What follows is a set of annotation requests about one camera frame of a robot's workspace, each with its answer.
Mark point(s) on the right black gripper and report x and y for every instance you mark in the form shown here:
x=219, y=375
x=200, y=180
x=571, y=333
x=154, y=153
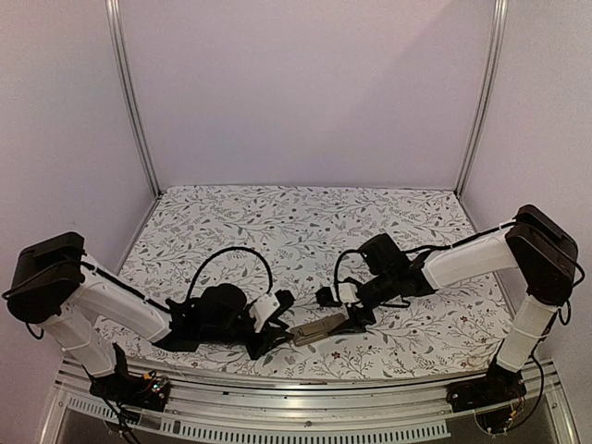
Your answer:
x=356, y=323

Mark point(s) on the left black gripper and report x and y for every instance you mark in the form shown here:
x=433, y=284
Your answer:
x=263, y=347

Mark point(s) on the beige remote control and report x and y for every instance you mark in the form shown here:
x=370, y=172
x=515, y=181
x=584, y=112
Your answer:
x=299, y=340

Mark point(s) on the beige battery cover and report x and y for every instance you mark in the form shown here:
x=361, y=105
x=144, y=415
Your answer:
x=323, y=325

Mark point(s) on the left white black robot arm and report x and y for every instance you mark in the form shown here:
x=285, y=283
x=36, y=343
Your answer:
x=56, y=283

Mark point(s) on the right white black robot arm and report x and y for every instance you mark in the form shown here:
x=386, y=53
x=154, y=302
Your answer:
x=531, y=243

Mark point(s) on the floral patterned table mat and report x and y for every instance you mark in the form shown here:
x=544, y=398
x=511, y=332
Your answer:
x=298, y=239

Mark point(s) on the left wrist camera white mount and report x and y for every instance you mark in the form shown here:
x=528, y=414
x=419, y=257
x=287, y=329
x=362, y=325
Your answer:
x=260, y=309

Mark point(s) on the front aluminium rail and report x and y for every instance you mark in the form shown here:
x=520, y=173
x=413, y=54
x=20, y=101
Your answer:
x=215, y=407

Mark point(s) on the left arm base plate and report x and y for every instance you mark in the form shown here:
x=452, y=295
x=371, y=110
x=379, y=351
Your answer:
x=148, y=392

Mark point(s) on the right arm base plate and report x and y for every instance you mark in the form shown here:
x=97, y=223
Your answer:
x=483, y=392

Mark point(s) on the right aluminium frame post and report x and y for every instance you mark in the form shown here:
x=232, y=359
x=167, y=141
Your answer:
x=495, y=44

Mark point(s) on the aluminium frame post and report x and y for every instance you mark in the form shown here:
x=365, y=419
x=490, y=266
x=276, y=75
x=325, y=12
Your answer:
x=495, y=44
x=117, y=36

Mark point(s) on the left aluminium frame post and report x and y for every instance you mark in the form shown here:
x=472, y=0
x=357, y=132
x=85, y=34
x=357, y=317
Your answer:
x=117, y=36

